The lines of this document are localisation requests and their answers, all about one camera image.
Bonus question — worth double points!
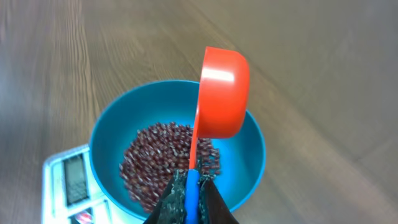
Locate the blue metal bowl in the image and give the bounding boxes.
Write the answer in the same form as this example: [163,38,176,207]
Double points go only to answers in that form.
[89,80,266,222]

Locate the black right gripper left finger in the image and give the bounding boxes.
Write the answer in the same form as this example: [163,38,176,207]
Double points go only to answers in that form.
[144,171,187,224]

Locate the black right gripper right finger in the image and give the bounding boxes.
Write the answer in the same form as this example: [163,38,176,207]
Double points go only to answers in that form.
[197,174,239,224]

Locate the red measuring scoop blue handle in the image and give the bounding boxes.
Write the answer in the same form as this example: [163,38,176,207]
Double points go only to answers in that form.
[185,47,250,224]

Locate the beans in blue bowl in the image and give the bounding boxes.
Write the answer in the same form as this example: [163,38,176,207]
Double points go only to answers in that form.
[119,121,222,213]

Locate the white digital kitchen scale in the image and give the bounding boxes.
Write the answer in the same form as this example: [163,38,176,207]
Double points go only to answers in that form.
[42,144,144,224]

